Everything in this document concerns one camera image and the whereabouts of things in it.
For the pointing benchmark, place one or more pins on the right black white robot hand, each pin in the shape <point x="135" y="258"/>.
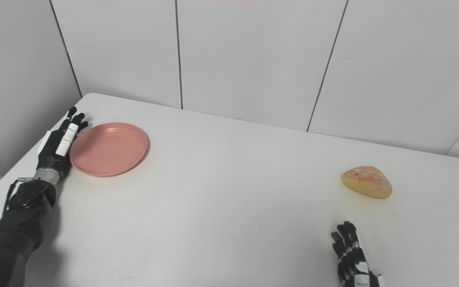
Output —
<point x="351" y="259"/>

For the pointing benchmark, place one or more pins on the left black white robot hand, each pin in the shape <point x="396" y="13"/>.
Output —
<point x="50" y="153"/>

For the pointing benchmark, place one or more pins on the pink round plate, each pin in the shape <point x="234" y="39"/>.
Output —
<point x="108" y="149"/>

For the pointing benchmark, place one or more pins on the golden bread roll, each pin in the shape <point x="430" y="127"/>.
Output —
<point x="367" y="182"/>

